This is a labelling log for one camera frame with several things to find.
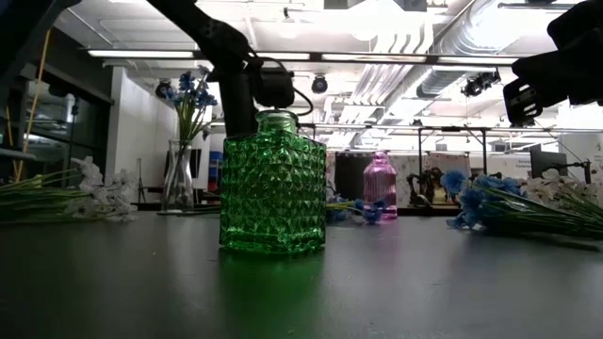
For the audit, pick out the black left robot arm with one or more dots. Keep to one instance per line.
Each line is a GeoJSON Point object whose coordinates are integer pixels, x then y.
{"type": "Point", "coordinates": [212, 37]}

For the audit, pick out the pink ribbed glass vase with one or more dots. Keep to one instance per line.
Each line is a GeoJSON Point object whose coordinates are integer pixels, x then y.
{"type": "Point", "coordinates": [379, 183]}

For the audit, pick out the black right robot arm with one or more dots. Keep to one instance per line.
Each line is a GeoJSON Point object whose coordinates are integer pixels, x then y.
{"type": "Point", "coordinates": [579, 23]}

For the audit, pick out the yellow pole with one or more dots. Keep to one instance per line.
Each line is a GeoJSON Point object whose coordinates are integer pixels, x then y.
{"type": "Point", "coordinates": [35, 94]}

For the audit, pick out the ceiling strip light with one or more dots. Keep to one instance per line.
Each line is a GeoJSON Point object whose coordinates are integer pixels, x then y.
{"type": "Point", "coordinates": [282, 56]}
{"type": "Point", "coordinates": [476, 60]}
{"type": "Point", "coordinates": [141, 53]}
{"type": "Point", "coordinates": [372, 57]}

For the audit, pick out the blue red banner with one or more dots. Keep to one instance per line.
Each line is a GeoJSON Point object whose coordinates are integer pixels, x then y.
{"type": "Point", "coordinates": [216, 165]}

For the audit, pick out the silver ventilation duct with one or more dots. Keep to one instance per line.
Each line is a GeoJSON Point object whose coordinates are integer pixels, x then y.
{"type": "Point", "coordinates": [452, 77]}

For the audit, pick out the black metal rack frame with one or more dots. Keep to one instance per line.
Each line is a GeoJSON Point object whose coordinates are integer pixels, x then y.
{"type": "Point", "coordinates": [484, 146]}

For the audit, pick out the clear glass vase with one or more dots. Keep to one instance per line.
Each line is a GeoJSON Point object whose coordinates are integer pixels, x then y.
{"type": "Point", "coordinates": [178, 188]}

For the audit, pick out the small blue flower sprig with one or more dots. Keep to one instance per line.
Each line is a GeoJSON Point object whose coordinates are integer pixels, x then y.
{"type": "Point", "coordinates": [372, 214]}

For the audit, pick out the white artificial flower bunch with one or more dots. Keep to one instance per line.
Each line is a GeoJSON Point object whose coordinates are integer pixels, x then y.
{"type": "Point", "coordinates": [89, 174]}
{"type": "Point", "coordinates": [542, 186]}

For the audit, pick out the black screen panel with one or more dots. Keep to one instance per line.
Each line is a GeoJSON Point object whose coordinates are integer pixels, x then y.
{"type": "Point", "coordinates": [351, 176]}

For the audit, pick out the black tripod stand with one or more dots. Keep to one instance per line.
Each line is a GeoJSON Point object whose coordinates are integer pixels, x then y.
{"type": "Point", "coordinates": [141, 183]}

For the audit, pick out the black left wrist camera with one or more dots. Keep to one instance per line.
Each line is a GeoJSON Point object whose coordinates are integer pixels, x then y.
{"type": "Point", "coordinates": [275, 89]}

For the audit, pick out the blue artificial flower bunch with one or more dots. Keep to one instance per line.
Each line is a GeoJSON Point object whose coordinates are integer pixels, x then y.
{"type": "Point", "coordinates": [186, 83]}
{"type": "Point", "coordinates": [471, 200]}

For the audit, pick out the black ceiling spot lamp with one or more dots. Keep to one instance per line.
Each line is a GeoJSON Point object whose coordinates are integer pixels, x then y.
{"type": "Point", "coordinates": [319, 85]}
{"type": "Point", "coordinates": [164, 89]}
{"type": "Point", "coordinates": [480, 84]}

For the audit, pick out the black background monitor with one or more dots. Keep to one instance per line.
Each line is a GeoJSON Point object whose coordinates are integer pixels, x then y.
{"type": "Point", "coordinates": [546, 162]}

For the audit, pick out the black background robot arm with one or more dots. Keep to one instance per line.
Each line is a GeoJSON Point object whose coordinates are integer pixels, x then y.
{"type": "Point", "coordinates": [426, 188]}

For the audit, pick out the green faceted glass vase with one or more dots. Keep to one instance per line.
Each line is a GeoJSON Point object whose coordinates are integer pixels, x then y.
{"type": "Point", "coordinates": [273, 188]}

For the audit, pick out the black aluminium table frame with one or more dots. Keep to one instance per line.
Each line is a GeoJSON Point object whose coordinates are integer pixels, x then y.
{"type": "Point", "coordinates": [19, 28]}

